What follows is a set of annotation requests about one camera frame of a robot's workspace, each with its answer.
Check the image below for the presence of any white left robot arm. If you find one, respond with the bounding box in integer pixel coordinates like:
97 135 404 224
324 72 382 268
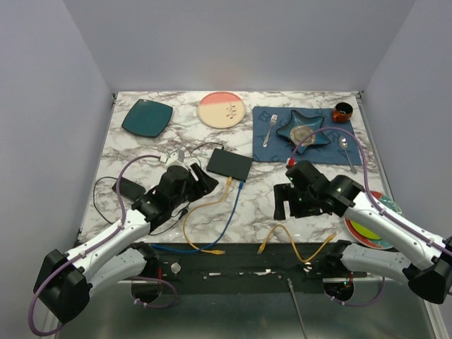
33 163 218 324

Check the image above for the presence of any lime green plate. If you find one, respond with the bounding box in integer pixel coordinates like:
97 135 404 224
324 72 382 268
350 221 381 240

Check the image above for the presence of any red rimmed plate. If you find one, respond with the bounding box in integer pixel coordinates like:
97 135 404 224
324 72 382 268
344 191 393 250

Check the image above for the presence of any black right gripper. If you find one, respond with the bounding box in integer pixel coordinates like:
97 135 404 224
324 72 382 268
273 182 321 219

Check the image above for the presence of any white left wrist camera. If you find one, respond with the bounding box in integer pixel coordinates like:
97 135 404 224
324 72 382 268
163 149 186 168

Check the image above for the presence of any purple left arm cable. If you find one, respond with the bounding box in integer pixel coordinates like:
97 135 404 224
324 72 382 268
28 154 179 336

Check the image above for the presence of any blue ethernet cable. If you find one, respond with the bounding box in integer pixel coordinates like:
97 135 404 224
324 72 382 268
150 180 245 254

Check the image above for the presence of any blue star-shaped dish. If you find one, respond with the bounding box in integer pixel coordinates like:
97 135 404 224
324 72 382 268
276 109 331 154

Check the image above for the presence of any black power adapter brick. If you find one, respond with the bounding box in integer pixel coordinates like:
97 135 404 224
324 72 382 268
119 177 145 202

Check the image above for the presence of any orange-brown mug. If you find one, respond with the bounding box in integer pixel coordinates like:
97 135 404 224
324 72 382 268
332 102 353 123

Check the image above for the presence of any teal square plate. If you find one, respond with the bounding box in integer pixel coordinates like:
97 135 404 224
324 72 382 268
121 99 173 138

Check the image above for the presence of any blue cloth placemat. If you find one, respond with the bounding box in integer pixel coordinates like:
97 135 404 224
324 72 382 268
252 107 362 166

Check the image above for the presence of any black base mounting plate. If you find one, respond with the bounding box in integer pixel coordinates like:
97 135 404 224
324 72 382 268
72 242 370 296

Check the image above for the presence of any pink and cream round plate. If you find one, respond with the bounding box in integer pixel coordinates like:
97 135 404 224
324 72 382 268
197 91 246 129

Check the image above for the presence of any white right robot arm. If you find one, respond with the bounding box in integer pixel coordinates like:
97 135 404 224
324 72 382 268
273 160 451 304

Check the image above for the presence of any light blue patterned plate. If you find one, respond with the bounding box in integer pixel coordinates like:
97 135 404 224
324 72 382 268
379 194 403 216

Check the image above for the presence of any silver spoon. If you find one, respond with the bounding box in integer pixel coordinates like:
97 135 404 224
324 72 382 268
338 136 357 174

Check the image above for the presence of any silver fork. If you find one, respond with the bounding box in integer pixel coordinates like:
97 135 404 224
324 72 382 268
263 114 278 148

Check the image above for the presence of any yellow ethernet cable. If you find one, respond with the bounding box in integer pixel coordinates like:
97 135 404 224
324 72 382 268
256 224 336 264
182 177 234 256

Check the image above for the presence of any black power cord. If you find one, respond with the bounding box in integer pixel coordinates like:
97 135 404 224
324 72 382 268
93 142 225 236

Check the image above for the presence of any black network switch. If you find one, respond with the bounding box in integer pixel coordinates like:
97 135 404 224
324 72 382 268
206 148 253 182

